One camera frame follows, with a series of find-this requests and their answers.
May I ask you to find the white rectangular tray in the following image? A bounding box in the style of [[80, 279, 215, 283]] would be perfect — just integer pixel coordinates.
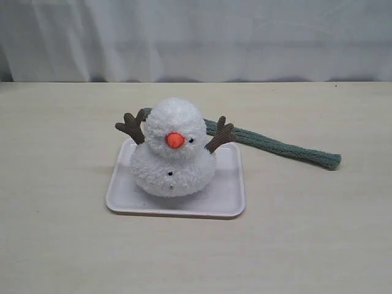
[[105, 139, 246, 219]]

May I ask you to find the white plush snowman toy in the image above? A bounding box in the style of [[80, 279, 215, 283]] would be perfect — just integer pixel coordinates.
[[115, 97, 235, 197]]

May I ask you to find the green knitted scarf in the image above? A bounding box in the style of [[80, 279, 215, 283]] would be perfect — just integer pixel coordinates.
[[143, 107, 342, 172]]

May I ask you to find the white backdrop curtain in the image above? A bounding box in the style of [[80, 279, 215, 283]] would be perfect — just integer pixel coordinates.
[[1, 1, 391, 82]]

